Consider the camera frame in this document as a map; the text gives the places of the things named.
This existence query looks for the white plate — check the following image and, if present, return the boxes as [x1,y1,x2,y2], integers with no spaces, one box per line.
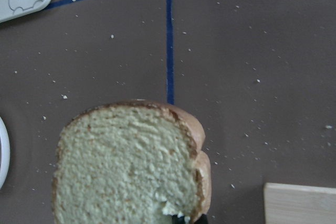
[0,119,11,188]

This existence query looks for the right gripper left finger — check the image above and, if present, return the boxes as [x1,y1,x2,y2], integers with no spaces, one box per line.
[171,215,185,224]

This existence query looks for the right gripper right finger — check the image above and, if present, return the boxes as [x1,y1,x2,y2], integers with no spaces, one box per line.
[195,214,208,224]

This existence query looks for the bread slice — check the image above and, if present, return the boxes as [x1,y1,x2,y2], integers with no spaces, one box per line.
[52,100,212,223]

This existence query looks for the wooden cutting board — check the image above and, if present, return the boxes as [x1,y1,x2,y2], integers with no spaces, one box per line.
[264,183,335,223]

